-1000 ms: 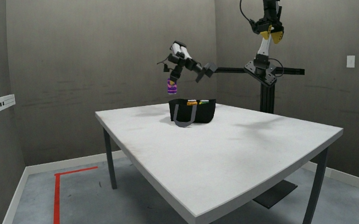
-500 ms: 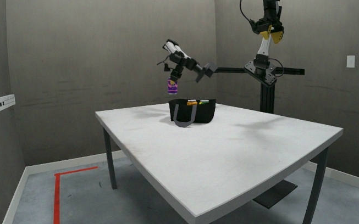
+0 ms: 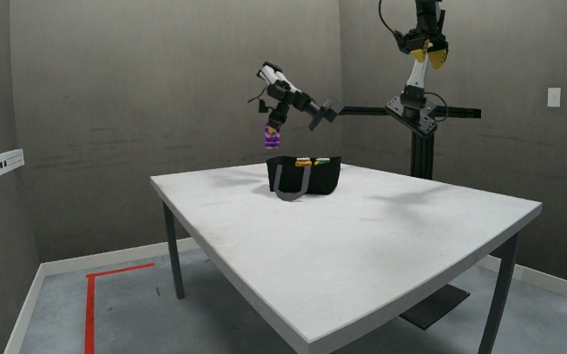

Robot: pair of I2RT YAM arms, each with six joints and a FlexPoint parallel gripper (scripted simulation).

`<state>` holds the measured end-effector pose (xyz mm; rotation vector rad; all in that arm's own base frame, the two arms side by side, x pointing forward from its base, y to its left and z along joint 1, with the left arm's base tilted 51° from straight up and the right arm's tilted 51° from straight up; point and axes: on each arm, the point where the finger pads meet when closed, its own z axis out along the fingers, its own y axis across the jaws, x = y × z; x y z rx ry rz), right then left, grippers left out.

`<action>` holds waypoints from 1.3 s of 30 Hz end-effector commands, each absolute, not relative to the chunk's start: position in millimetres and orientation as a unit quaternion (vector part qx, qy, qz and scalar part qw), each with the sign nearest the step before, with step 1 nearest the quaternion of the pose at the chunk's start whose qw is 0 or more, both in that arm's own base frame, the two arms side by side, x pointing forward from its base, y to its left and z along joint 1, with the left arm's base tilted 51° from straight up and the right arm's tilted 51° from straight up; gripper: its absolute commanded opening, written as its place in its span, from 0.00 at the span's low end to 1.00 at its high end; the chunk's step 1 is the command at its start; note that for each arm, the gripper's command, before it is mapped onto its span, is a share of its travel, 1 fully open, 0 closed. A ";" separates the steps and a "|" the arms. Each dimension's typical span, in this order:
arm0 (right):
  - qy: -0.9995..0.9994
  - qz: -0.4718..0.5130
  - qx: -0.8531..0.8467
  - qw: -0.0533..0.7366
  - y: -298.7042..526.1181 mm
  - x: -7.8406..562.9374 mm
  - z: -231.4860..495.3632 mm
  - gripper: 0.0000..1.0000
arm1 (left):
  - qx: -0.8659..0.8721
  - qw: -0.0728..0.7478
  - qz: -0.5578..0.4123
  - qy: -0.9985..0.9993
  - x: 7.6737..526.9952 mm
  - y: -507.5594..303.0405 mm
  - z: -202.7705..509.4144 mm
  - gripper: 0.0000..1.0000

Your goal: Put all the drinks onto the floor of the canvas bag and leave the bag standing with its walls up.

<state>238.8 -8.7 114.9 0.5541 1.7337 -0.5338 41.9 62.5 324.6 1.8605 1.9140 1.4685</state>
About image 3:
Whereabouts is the black tote bag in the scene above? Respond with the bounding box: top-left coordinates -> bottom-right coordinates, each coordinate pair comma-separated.
266,156 -> 342,201

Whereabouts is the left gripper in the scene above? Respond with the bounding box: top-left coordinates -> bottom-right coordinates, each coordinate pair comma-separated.
406,15 -> 449,70

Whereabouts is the green and yellow soda can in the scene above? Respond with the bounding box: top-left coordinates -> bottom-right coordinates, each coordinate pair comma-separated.
314,158 -> 330,165

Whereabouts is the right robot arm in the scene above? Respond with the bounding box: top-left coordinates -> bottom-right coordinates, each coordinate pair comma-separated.
257,61 -> 330,128

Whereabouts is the yellow drink can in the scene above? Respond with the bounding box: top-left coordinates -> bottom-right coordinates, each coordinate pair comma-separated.
295,158 -> 312,167

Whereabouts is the purple drink can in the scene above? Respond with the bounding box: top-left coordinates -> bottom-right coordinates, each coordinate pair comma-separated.
265,121 -> 280,149

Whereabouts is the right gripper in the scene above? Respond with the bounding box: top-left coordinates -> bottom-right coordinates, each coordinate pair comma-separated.
268,102 -> 290,134

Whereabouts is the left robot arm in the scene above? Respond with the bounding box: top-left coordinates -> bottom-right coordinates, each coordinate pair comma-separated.
386,0 -> 445,135

